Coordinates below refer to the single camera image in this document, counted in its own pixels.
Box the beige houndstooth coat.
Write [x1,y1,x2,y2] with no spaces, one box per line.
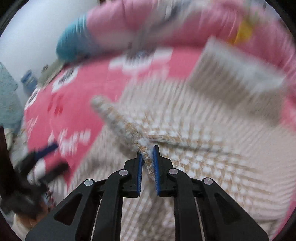
[51,39,295,240]

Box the teal patterned cloth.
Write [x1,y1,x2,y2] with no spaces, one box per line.
[0,63,23,134]

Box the pink floral bed blanket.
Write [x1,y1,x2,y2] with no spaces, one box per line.
[23,47,296,186]

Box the blue water bottle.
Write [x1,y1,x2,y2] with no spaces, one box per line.
[21,70,38,95]

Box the pink rolled quilt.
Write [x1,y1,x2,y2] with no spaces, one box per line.
[56,1,295,77]

